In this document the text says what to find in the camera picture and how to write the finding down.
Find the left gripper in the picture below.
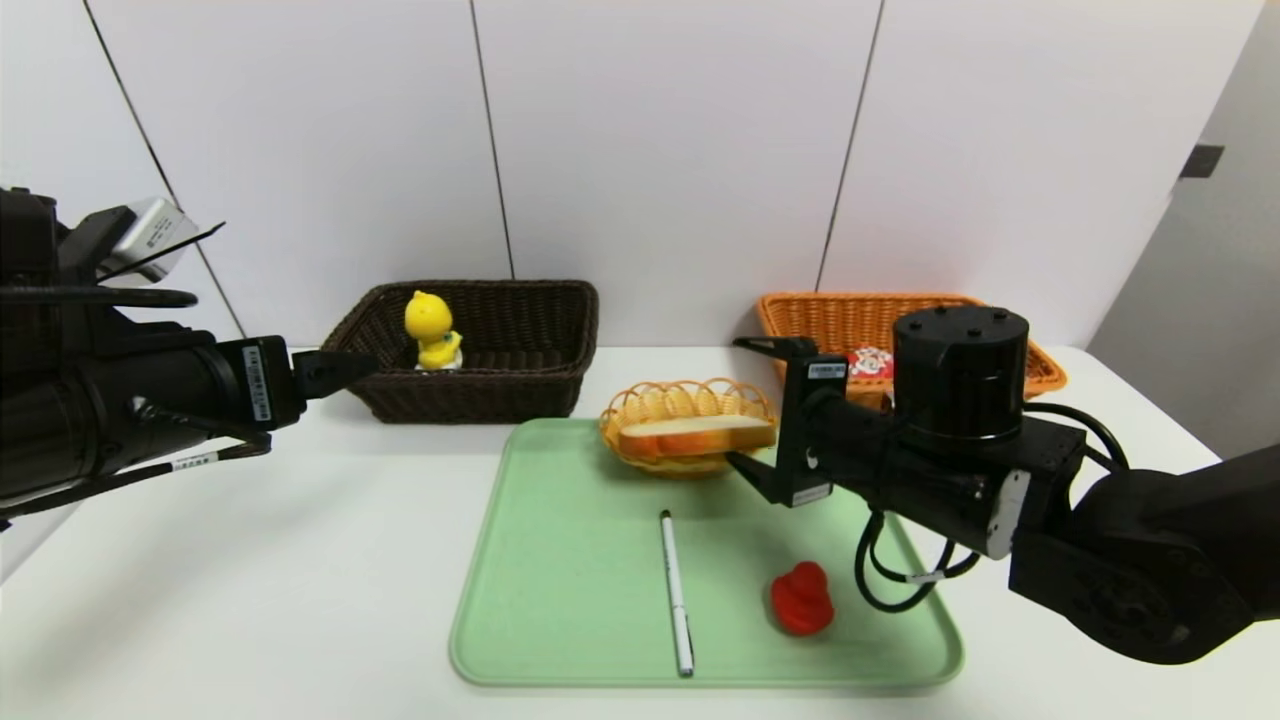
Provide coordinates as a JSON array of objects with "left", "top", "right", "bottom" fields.
[{"left": 104, "top": 330, "right": 380, "bottom": 476}]

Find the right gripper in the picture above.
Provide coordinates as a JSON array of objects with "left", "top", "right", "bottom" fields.
[{"left": 724, "top": 335, "right": 895, "bottom": 508}]

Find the toast bread slice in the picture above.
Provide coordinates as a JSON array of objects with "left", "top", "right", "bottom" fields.
[{"left": 616, "top": 413, "right": 778, "bottom": 463}]

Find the yellow chick toy car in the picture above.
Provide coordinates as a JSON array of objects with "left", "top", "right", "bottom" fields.
[{"left": 404, "top": 290, "right": 464, "bottom": 372}]

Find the small yellow wicker basket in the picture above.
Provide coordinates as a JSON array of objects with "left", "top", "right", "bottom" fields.
[{"left": 599, "top": 378, "right": 779, "bottom": 480}]

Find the orange wicker basket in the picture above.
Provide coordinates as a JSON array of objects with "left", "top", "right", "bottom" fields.
[{"left": 756, "top": 292, "right": 1067, "bottom": 411}]

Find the dark brown wicker basket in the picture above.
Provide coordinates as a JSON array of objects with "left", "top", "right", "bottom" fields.
[{"left": 312, "top": 280, "right": 599, "bottom": 425}]

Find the red rubber duck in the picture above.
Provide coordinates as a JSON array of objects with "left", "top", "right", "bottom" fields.
[{"left": 770, "top": 561, "right": 835, "bottom": 637}]

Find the thin black zip tie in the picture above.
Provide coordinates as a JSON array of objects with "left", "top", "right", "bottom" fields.
[{"left": 98, "top": 222, "right": 227, "bottom": 283}]

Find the white pen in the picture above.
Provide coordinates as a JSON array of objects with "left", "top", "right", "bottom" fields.
[{"left": 658, "top": 510, "right": 694, "bottom": 678}]

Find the light green plastic tray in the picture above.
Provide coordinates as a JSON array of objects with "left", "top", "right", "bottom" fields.
[{"left": 449, "top": 417, "right": 964, "bottom": 688}]

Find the black cable with white tag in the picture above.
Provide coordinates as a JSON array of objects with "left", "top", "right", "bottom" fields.
[
  {"left": 0, "top": 438, "right": 273, "bottom": 519},
  {"left": 853, "top": 508, "right": 986, "bottom": 614}
]

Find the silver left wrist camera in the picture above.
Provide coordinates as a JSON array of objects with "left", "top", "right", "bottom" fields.
[{"left": 100, "top": 197, "right": 201, "bottom": 283}]

